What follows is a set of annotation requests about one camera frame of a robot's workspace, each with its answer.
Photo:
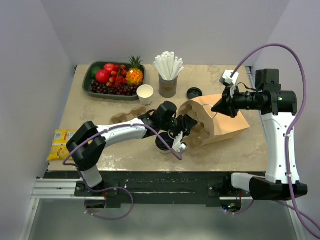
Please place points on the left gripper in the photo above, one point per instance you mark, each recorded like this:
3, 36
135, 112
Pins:
186, 124

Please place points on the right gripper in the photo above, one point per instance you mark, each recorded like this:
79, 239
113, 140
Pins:
227, 105

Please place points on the brown paper bag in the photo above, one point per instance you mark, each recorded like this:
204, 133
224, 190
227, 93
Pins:
225, 127

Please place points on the white paper cup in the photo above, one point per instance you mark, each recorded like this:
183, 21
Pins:
164, 150
145, 93

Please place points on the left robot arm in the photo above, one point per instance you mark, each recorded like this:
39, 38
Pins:
88, 143

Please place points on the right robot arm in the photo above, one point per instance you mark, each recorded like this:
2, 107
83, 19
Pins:
278, 109

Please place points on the grey straw holder cup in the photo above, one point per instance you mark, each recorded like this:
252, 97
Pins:
167, 88

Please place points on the white paper straws bundle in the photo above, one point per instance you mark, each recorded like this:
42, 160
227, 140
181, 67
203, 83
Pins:
168, 65

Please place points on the toy pineapple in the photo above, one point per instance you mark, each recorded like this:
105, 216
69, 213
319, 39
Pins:
135, 76

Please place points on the brown cardboard cup carrier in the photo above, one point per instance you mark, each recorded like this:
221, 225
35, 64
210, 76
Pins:
128, 116

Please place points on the dark grapes bunch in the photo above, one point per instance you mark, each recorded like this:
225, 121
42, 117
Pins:
115, 88

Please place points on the green lime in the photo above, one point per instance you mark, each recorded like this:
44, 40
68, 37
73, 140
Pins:
94, 71

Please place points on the yellow snack bag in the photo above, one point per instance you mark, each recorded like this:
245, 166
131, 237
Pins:
58, 149

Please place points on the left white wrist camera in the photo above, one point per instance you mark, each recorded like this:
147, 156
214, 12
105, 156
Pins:
178, 145

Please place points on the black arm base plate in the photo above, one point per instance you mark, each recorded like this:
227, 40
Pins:
157, 188

